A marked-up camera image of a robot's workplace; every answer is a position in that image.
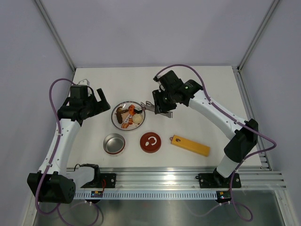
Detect orange shrimp food piece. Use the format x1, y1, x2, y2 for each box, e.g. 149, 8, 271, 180
121, 123, 130, 129

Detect white steamed bun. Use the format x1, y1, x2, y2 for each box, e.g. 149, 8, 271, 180
132, 113, 143, 124

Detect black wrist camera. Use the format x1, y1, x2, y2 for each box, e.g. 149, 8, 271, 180
70, 85, 88, 99
153, 70, 184, 92

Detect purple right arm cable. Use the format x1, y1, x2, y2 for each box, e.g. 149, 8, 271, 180
155, 64, 277, 222

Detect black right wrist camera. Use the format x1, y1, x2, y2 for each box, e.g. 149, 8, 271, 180
153, 70, 184, 92

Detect brown food piece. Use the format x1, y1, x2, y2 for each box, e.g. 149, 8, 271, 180
116, 106, 124, 124

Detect orange round food piece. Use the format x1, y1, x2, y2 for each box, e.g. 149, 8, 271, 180
128, 105, 135, 115

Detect yellow cutlery case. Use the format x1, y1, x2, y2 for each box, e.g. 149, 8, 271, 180
170, 135, 210, 157

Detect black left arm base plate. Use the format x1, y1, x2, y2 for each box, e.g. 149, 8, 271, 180
81, 173, 117, 189

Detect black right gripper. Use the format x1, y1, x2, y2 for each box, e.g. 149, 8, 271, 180
152, 88, 177, 114

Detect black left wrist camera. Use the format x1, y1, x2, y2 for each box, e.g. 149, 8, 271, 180
70, 85, 88, 99

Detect red round lunch box lid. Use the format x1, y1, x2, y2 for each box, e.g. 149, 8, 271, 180
140, 132, 162, 153

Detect metal tongs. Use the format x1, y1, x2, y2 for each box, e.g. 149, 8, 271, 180
140, 101, 173, 118

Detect aluminium front rail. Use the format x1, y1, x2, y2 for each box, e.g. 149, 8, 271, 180
65, 166, 287, 191

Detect aluminium frame post right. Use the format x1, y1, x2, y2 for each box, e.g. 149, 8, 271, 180
237, 0, 282, 73

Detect round food plate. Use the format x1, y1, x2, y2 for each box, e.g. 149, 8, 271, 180
111, 101, 146, 131

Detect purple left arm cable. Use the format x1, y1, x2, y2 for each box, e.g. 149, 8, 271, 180
34, 78, 104, 224

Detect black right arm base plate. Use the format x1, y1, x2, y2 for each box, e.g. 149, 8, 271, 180
195, 173, 242, 189

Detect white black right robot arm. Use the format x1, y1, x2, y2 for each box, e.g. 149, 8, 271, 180
152, 77, 258, 186

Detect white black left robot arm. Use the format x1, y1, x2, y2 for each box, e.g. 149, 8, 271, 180
27, 85, 111, 204

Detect sushi roll piece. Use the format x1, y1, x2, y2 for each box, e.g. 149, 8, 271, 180
134, 107, 143, 114

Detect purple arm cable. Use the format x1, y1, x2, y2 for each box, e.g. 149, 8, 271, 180
34, 78, 104, 224
155, 64, 277, 222

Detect round steel lunch box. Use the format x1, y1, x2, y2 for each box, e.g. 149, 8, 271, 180
103, 133, 126, 155

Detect white slotted cable duct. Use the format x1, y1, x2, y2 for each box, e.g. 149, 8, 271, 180
74, 190, 217, 200

